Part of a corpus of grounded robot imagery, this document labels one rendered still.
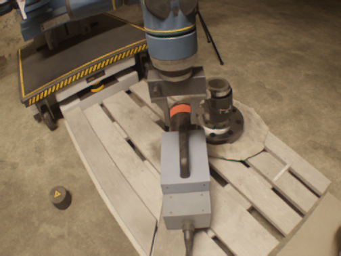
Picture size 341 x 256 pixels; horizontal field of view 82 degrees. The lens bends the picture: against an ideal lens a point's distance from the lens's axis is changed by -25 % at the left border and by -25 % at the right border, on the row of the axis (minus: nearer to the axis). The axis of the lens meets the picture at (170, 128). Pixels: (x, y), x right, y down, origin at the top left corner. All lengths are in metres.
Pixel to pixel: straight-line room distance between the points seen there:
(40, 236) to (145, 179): 0.62
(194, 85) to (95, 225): 0.80
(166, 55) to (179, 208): 0.42
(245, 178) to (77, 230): 0.78
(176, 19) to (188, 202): 0.49
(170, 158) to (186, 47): 0.37
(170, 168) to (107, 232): 0.51
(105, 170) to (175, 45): 0.72
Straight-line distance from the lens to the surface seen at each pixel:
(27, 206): 1.41
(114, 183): 1.03
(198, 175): 0.72
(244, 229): 0.92
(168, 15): 0.47
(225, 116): 1.09
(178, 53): 0.50
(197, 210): 0.72
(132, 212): 0.94
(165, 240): 0.80
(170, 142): 0.80
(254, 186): 1.01
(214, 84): 1.10
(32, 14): 1.66
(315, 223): 1.17
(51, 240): 1.23
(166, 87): 0.58
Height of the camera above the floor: 0.98
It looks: 44 degrees down
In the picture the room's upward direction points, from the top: 8 degrees counter-clockwise
